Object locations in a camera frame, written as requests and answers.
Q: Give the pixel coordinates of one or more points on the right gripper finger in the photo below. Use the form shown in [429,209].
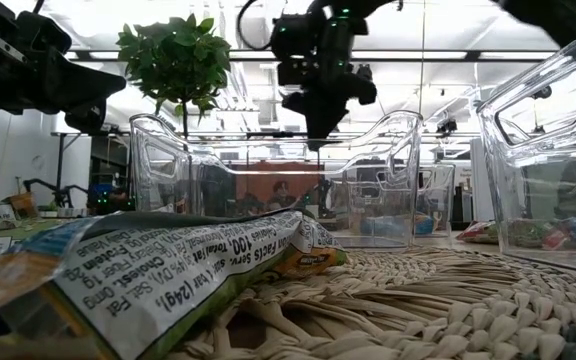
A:
[333,115]
[310,120]

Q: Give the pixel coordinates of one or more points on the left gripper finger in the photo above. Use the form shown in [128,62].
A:
[88,120]
[78,87]

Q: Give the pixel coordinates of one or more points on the green blue granola bar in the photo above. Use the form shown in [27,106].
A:
[425,225]

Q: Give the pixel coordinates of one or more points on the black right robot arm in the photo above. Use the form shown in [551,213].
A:
[558,20]

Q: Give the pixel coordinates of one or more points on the black office desk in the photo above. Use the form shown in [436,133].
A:
[93,134]

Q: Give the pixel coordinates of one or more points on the person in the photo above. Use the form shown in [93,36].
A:
[280,196]

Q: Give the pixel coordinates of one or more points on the clear plastic bin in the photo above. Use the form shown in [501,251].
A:
[440,200]
[518,150]
[168,150]

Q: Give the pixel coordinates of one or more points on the green plant in black pot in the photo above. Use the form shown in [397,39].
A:
[178,55]

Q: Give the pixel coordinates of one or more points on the brown cardboard box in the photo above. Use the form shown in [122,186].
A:
[24,205]

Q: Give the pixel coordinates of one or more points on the round woven placemat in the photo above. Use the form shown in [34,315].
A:
[418,310]

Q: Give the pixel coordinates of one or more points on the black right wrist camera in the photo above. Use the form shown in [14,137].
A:
[293,37]

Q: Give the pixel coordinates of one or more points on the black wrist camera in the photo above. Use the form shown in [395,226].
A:
[293,37]
[43,30]

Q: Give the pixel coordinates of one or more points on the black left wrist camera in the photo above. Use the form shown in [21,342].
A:
[43,30]

